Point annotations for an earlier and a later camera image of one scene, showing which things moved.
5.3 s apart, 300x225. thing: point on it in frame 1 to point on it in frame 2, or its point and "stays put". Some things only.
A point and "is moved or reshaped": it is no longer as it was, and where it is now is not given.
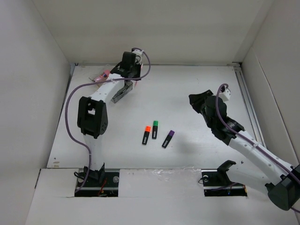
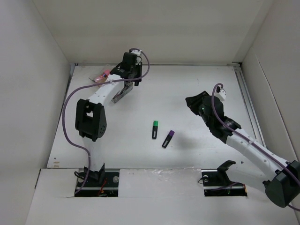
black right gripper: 196,99 stays put
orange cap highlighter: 147,131 is moved or reshaped
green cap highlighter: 155,128 stays put
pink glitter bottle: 103,76 stays put
